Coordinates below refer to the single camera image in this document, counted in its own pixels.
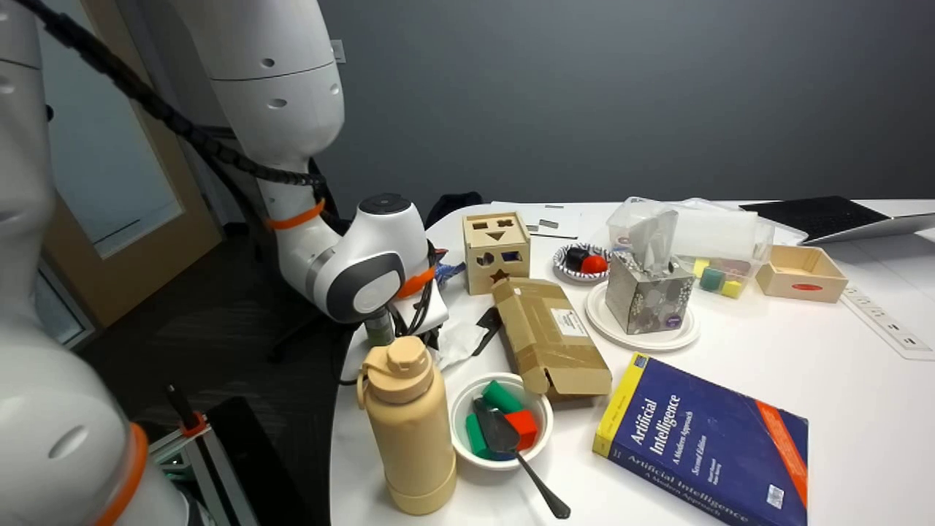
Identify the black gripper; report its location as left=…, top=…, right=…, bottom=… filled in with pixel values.
left=388, top=283, right=443, bottom=338

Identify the tan insulated water bottle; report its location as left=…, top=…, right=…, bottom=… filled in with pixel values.
left=354, top=332, right=461, bottom=519

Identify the blue chip bag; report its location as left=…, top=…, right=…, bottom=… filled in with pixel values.
left=430, top=258, right=470, bottom=292

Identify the wooden shape sorter box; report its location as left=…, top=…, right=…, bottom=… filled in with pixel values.
left=459, top=207, right=534, bottom=297

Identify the black office chair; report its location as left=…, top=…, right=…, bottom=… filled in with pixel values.
left=423, top=188, right=486, bottom=229

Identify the green toy block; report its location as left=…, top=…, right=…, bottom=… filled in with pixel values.
left=461, top=413, right=492, bottom=458
left=481, top=378, right=528, bottom=416

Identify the brown cardboard box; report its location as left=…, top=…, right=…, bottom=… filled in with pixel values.
left=489, top=275, right=617, bottom=404

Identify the small red-filled bowl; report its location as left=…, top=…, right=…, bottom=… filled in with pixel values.
left=550, top=240, right=613, bottom=290

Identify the black plastic spoon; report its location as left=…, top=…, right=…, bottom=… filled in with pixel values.
left=470, top=398, right=576, bottom=524

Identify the red toy block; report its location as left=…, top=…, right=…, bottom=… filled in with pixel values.
left=503, top=406, right=543, bottom=451

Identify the white round bowl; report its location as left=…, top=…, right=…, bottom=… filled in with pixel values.
left=448, top=369, right=557, bottom=473

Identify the white round coaster plate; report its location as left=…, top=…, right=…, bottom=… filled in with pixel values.
left=582, top=281, right=705, bottom=356

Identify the patterned tissue box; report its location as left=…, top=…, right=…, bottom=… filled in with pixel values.
left=603, top=207, right=702, bottom=338

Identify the clear plastic container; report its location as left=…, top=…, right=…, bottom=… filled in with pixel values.
left=604, top=194, right=777, bottom=302

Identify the blue and yellow textbook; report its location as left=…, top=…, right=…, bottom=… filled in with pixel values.
left=591, top=350, right=812, bottom=526

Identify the small wooden tray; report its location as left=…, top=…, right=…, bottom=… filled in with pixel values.
left=755, top=242, right=850, bottom=306

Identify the dark laptop computer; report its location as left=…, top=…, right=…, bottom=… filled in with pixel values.
left=739, top=194, right=935, bottom=248

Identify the metal robot stand frame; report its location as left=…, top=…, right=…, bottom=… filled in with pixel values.
left=142, top=381, right=256, bottom=526

